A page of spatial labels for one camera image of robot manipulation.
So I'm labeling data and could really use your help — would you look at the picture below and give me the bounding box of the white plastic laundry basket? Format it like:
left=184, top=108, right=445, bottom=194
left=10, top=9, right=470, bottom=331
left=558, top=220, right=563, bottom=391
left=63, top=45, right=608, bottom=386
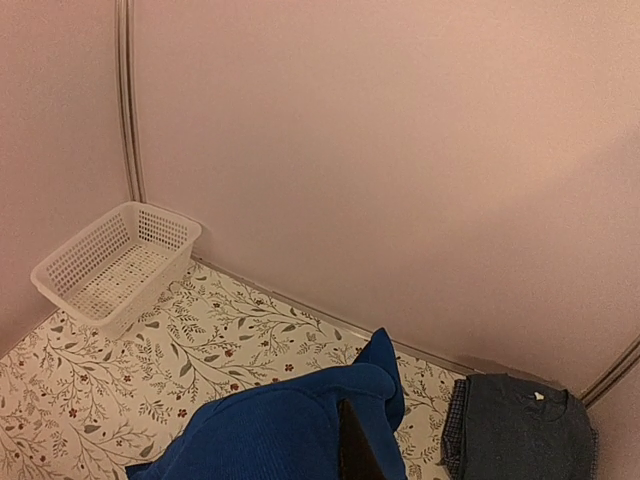
left=30, top=202, right=202, bottom=339

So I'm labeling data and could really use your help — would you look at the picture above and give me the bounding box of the floral patterned table mat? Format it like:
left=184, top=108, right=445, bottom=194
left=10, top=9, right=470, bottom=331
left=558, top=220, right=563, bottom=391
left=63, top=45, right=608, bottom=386
left=0, top=257, right=471, bottom=480

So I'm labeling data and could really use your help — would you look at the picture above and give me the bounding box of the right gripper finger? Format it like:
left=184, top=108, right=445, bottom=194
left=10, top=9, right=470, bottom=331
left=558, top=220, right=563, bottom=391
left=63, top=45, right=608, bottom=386
left=338, top=399, right=387, bottom=480

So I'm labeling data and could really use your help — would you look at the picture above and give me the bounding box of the folded blue checkered shirt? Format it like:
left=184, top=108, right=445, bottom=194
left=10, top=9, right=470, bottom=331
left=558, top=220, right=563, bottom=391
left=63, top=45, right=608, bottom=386
left=439, top=378, right=470, bottom=479

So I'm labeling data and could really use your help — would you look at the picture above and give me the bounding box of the aluminium frame post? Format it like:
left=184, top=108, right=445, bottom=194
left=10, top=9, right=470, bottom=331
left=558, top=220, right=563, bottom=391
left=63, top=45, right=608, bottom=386
left=581, top=337, right=640, bottom=409
left=114, top=0, right=146, bottom=203

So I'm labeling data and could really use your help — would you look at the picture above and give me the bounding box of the dark teal t-shirt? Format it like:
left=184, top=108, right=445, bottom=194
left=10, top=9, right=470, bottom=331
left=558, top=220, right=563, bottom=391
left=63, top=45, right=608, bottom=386
left=462, top=374, right=598, bottom=479

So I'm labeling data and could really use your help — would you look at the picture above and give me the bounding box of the bright blue garment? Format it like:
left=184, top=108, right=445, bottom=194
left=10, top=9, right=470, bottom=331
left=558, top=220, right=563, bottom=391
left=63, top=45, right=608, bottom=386
left=125, top=328, right=407, bottom=479

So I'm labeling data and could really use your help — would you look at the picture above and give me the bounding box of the left aluminium frame post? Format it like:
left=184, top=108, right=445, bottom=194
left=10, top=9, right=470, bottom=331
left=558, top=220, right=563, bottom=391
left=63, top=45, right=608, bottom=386
left=114, top=0, right=146, bottom=203

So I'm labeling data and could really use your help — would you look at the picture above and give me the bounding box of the right aluminium frame post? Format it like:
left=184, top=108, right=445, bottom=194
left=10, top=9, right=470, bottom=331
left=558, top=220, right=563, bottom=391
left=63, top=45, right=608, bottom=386
left=581, top=337, right=640, bottom=409

